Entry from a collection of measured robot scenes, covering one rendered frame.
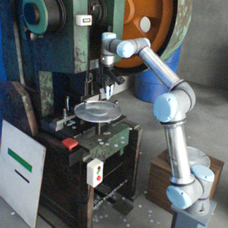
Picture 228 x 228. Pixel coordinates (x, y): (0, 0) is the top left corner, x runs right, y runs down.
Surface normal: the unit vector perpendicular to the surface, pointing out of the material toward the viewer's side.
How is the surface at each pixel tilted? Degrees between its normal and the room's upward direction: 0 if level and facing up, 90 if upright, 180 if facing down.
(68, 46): 90
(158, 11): 90
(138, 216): 0
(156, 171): 90
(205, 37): 90
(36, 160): 78
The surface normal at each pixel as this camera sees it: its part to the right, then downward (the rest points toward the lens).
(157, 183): -0.62, 0.32
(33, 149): -0.64, 0.11
